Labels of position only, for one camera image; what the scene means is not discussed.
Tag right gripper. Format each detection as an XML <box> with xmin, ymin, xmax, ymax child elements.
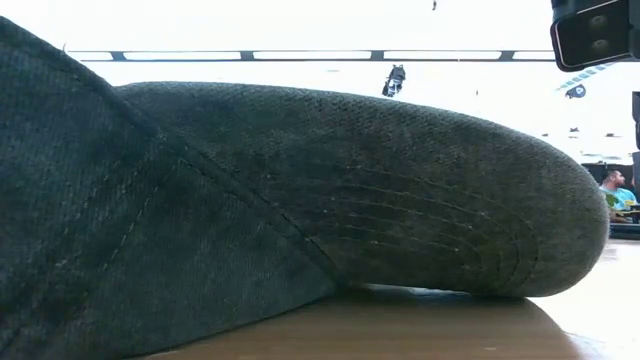
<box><xmin>631</xmin><ymin>91</ymin><xmax>640</xmax><ymax>151</ymax></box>

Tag olive green cap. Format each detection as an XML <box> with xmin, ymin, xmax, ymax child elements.
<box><xmin>0</xmin><ymin>15</ymin><xmax>610</xmax><ymax>360</ymax></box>

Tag blue striped hanging banner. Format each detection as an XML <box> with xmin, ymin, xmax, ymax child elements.
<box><xmin>556</xmin><ymin>61</ymin><xmax>617</xmax><ymax>92</ymax></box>

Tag person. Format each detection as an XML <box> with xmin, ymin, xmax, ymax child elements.
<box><xmin>598</xmin><ymin>169</ymin><xmax>640</xmax><ymax>225</ymax></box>

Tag dark background desk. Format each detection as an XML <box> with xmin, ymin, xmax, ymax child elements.
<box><xmin>608</xmin><ymin>222</ymin><xmax>640</xmax><ymax>240</ymax></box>

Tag hanging ceiling device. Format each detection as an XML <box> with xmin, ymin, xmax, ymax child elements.
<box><xmin>381</xmin><ymin>63</ymin><xmax>407</xmax><ymax>99</ymax></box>

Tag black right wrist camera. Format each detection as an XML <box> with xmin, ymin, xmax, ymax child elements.
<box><xmin>549</xmin><ymin>0</ymin><xmax>640</xmax><ymax>73</ymax></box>

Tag ceiling light rail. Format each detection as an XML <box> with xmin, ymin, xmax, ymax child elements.
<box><xmin>67</xmin><ymin>49</ymin><xmax>557</xmax><ymax>63</ymax></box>

